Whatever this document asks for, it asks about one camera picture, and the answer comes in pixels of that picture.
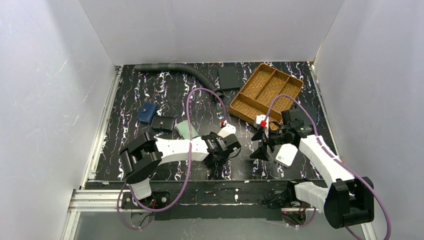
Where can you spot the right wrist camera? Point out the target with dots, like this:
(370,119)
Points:
(261,121)

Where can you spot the mint green card holder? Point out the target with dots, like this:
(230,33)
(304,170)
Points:
(183,130)

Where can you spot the blue leather card holder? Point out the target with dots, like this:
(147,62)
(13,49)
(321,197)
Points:
(147,112)

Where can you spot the woven wicker divided tray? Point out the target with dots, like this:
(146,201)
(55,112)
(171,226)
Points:
(260,89)

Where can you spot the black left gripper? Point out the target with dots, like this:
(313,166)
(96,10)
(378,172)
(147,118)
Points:
(224,148)

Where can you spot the flat black square pad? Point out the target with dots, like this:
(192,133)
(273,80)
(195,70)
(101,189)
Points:
(229,79)

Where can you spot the black leather card holder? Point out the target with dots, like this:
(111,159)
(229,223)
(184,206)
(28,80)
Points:
(163,123)

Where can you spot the aluminium frame rail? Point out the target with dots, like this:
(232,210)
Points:
(221,202)

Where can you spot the white rectangular box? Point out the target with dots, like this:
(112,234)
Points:
(286,154)

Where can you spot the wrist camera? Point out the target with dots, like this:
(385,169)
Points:
(226,129)
(261,121)

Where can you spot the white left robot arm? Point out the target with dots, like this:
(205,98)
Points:
(140,157)

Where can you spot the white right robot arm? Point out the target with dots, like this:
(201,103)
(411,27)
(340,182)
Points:
(346,200)

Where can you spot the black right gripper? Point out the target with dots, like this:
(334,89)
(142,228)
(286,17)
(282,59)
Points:
(265,143)

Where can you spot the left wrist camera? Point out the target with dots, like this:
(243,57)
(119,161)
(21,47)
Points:
(226,129)

